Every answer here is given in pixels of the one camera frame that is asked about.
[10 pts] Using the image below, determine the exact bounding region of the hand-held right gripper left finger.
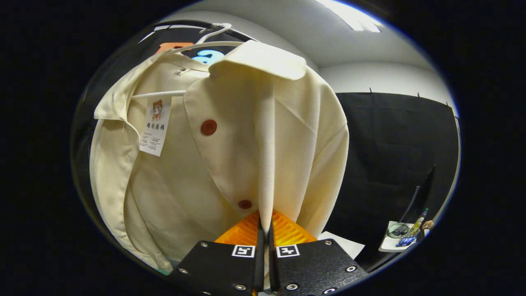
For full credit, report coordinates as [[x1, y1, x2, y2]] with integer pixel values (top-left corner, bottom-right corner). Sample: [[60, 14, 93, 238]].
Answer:
[[171, 210, 265, 296]]

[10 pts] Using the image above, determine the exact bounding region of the cream button shirt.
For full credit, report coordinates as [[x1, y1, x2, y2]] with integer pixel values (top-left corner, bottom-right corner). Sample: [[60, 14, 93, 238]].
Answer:
[[89, 40, 350, 276]]

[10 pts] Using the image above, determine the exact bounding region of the ceiling light panel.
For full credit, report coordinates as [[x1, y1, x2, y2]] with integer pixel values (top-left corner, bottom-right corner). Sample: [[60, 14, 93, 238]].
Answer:
[[316, 0, 383, 33]]

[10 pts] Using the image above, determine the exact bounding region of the white plastic hanger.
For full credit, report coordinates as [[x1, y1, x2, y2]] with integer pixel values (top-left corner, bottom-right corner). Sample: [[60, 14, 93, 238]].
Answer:
[[131, 23, 247, 100]]

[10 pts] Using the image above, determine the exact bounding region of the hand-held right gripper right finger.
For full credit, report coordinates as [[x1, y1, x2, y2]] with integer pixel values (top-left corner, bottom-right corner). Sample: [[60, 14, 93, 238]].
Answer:
[[268, 209, 369, 296]]

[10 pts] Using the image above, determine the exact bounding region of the white box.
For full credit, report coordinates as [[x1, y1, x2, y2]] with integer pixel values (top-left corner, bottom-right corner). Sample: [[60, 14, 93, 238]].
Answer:
[[318, 231, 366, 260]]

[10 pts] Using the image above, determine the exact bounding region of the black clothes rack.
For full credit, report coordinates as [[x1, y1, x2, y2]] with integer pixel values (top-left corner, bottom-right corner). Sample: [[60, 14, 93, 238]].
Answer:
[[140, 18, 257, 42]]

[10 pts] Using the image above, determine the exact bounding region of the white round side table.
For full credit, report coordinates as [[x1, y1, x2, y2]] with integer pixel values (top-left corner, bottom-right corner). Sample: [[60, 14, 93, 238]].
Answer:
[[378, 220, 430, 252]]

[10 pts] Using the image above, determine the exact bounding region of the black computer monitor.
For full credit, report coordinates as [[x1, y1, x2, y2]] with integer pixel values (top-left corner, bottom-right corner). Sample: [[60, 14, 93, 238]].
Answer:
[[400, 164, 436, 225]]

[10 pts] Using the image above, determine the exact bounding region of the yellow drink bottle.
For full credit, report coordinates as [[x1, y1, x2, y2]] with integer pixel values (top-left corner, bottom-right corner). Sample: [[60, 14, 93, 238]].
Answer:
[[413, 208, 429, 236]]

